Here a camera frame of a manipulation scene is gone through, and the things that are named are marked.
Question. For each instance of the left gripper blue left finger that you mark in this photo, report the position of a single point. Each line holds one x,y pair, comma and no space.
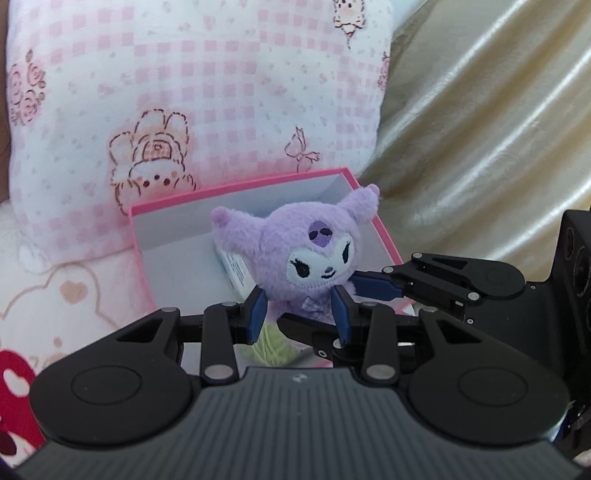
226,325

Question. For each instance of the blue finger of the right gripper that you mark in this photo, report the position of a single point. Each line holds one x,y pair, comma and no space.
322,337
376,285

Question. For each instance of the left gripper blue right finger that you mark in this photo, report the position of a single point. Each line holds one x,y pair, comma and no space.
368,338

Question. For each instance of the green yarn ball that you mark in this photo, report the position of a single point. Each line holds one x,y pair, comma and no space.
273,349

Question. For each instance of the white toothpaste box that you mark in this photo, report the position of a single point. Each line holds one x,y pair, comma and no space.
236,272

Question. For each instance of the purple plush toy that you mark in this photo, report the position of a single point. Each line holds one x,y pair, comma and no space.
301,250

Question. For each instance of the pink cardboard box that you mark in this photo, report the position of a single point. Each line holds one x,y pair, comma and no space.
174,241

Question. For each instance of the beige satin bed sheet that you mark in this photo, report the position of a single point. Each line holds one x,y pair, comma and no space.
485,133

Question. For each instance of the pink checkered pillow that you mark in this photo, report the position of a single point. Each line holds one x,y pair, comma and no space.
115,103

